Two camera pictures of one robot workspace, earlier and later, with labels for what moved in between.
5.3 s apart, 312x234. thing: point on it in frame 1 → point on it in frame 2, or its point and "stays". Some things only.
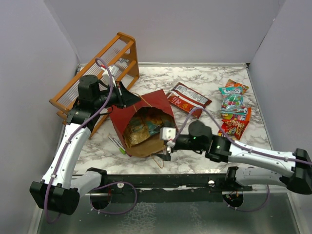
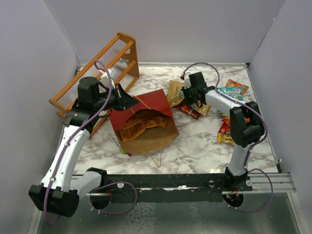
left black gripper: (127, 99) stays
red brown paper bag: (138, 126) stays
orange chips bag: (231, 83) stays
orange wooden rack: (117, 63) stays
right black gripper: (167, 155) → (185, 92)
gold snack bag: (141, 127) → (175, 97)
